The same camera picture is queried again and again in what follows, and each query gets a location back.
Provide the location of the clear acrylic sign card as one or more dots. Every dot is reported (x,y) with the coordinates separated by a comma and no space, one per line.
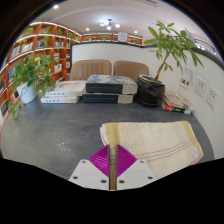
(185,83)

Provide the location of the tan ribbed chair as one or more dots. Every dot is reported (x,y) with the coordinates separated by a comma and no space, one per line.
(130,68)
(90,69)

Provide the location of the recessed ceiling downlights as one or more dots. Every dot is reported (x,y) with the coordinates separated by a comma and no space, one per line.
(55,6)

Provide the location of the small tree in black pot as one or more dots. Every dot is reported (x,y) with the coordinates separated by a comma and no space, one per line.
(150,91)

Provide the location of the leafy plant in white pot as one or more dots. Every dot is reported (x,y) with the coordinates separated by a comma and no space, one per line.
(26,91)

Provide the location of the white wall socket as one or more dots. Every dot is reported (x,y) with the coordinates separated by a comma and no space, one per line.
(200,86)
(212,96)

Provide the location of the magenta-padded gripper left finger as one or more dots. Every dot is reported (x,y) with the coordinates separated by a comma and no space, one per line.
(88,173)

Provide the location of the white pink cover book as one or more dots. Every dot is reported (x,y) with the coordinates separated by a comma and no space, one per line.
(66,88)

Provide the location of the thick dark cover book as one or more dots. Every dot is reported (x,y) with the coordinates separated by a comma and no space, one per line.
(103,98)
(110,81)

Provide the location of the orange wooden bookshelf unit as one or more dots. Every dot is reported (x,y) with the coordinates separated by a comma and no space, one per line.
(43,50)

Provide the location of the red black spine book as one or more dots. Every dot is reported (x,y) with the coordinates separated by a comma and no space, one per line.
(173,108)

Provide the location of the black ceiling chandelier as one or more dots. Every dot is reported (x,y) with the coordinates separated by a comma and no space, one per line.
(109,24)

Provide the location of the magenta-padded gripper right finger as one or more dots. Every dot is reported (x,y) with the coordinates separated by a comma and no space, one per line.
(136,173)

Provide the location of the white flat book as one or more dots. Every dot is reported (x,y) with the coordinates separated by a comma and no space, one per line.
(60,99)

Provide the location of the beige cover book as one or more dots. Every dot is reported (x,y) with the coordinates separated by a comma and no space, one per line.
(176,100)

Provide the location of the cream yellow striped towel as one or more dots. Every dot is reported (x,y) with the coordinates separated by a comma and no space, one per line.
(156,140)

